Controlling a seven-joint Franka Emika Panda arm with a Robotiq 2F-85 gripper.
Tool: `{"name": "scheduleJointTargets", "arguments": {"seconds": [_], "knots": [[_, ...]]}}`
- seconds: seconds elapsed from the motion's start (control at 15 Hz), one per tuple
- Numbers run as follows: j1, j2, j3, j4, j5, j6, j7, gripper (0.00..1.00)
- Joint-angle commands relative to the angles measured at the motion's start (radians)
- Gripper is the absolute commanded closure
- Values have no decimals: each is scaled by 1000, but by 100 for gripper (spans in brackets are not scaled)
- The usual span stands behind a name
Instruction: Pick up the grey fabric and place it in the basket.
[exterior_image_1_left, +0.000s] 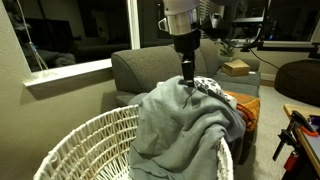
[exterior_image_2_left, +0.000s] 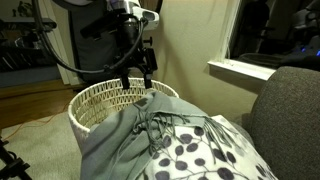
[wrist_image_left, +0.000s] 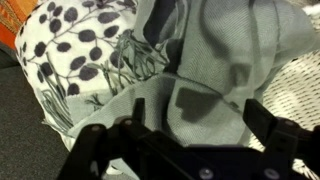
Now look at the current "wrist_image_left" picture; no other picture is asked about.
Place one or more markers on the orange blanket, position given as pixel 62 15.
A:
pixel 13 20

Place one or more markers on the white woven basket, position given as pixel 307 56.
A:
pixel 293 93

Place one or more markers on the white leaf patterned cloth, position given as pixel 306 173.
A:
pixel 66 50

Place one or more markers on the grey fabric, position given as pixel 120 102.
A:
pixel 216 66

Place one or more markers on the grey sofa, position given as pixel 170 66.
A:
pixel 23 133

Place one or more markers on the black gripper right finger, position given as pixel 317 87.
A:
pixel 280 136

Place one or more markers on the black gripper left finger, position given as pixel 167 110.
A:
pixel 126 150

